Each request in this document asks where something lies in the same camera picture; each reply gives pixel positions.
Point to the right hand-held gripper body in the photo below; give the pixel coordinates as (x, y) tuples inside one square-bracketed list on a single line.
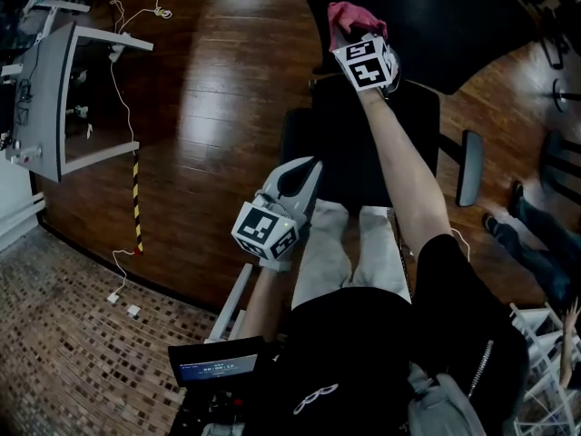
[(365, 64)]

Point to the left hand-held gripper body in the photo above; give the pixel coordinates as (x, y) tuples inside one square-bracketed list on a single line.
[(261, 227)]

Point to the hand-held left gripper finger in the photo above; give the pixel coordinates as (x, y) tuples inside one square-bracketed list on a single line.
[(311, 193), (271, 185)]

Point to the pink cloth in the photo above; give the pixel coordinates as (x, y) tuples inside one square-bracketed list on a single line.
[(351, 14)]

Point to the black office chair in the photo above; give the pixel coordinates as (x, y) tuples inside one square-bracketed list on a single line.
[(560, 34), (431, 30)]

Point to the person's right forearm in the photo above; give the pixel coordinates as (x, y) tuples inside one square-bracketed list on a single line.
[(399, 166)]

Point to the person's left forearm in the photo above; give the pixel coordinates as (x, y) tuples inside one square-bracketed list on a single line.
[(263, 302)]

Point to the black chair seat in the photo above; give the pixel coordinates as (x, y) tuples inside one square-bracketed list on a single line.
[(345, 152)]

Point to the black chair armrest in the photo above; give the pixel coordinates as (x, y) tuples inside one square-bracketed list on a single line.
[(469, 171), (295, 134)]

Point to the person's grey trousers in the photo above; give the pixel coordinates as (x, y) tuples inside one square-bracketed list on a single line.
[(322, 261)]

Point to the white metal bar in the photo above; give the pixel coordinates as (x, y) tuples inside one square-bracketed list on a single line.
[(231, 302)]

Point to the yellow black striped floor strip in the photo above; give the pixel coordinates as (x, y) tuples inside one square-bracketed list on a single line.
[(137, 202)]

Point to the black screen monitor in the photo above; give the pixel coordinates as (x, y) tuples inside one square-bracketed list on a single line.
[(218, 361)]

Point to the white plug adapter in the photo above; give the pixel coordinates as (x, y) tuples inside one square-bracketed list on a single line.
[(113, 297), (134, 311)]

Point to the person's black t-shirt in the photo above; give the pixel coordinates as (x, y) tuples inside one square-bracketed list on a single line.
[(372, 343)]

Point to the black pole stand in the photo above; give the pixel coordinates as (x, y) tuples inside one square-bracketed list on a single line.
[(563, 96)]

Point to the white power strip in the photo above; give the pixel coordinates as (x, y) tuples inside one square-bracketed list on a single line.
[(116, 52)]

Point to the black table base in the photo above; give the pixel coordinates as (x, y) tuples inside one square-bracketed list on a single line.
[(558, 166)]

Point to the red button box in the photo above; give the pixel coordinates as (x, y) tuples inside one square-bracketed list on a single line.
[(28, 154)]

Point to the grey desk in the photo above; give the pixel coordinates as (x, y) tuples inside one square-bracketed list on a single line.
[(41, 102)]

